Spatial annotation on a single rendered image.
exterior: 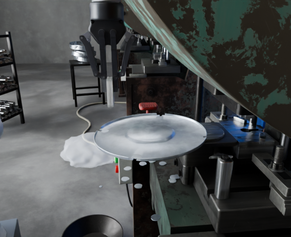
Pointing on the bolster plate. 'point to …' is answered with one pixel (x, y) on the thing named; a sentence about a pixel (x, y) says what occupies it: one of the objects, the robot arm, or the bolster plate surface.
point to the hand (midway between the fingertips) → (110, 91)
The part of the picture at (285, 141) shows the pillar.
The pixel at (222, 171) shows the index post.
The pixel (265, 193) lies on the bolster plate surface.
